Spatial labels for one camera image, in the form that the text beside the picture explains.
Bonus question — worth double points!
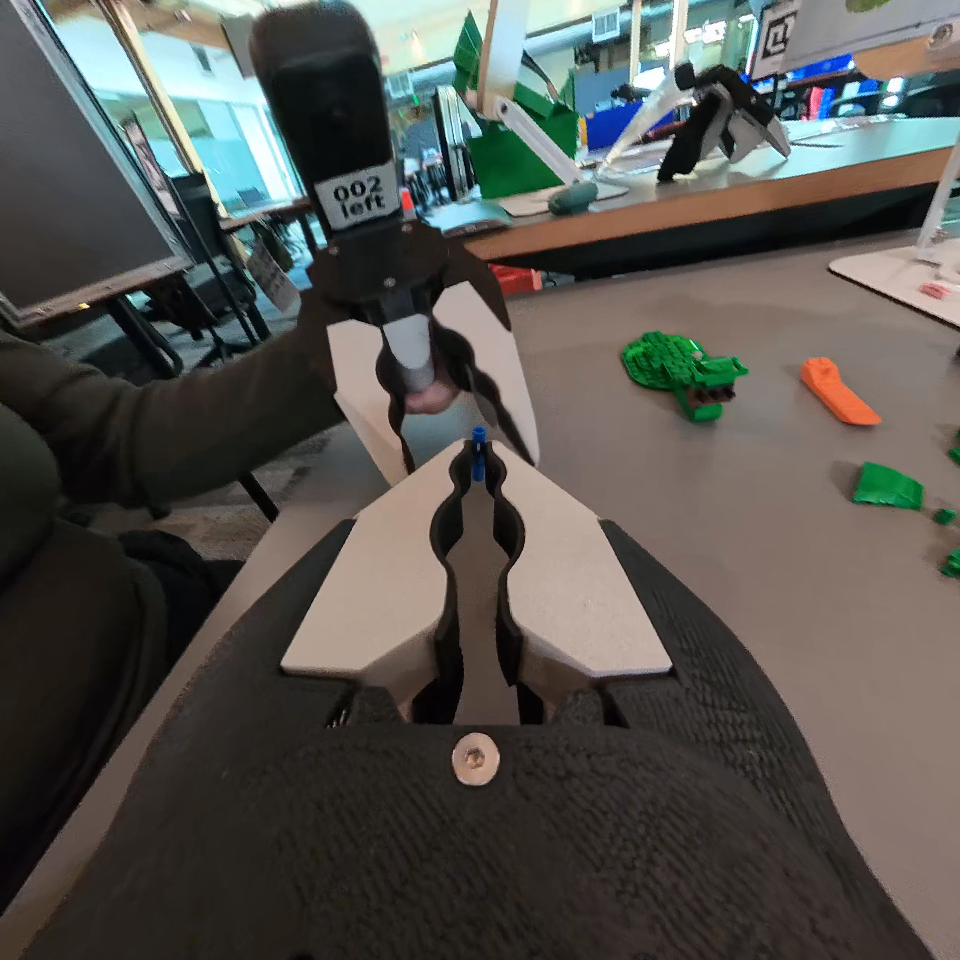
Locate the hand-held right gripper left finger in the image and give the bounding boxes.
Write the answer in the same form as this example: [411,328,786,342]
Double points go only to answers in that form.
[281,438,472,725]

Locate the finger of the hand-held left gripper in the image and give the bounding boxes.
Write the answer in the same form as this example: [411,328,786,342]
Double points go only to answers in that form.
[327,318,415,487]
[431,283,541,468]

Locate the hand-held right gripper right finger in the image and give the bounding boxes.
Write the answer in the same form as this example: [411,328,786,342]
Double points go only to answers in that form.
[483,441,675,725]

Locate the person's left forearm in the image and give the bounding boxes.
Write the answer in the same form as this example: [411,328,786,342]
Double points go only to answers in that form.
[0,288,346,511]

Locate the person's left hand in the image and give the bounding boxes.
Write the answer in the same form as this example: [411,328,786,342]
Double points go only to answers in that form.
[405,378,459,415]

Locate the white paper tag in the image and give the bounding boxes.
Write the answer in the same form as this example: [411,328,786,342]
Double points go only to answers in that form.
[247,240,297,312]

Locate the green brick crocodile model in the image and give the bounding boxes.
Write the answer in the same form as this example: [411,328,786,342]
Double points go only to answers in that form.
[621,332,750,426]

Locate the black display panel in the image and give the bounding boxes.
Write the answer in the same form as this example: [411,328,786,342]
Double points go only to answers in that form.
[0,0,198,325]

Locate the blue storage bin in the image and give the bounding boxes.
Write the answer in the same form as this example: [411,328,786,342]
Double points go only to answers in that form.
[585,97,654,151]

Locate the person's torso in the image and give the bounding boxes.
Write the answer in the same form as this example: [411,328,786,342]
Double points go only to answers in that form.
[0,405,249,912]

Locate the wooden edged table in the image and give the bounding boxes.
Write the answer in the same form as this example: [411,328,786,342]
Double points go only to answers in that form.
[450,116,960,264]

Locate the spare hand-held gripper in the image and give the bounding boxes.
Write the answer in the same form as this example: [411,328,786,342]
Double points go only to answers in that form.
[658,63,792,183]

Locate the green slope brick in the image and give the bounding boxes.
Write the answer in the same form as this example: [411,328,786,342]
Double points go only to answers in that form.
[851,462,926,512]

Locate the orange brick separator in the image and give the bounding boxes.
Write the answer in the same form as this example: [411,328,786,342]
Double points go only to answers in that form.
[801,357,883,427]

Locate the scattered green toy bricks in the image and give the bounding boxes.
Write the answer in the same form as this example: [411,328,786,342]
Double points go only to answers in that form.
[932,427,960,580]

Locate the white stand base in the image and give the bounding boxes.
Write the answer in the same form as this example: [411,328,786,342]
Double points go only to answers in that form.
[828,127,960,329]

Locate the black white marker tag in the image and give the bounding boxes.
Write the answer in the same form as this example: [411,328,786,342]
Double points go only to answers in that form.
[750,0,800,80]

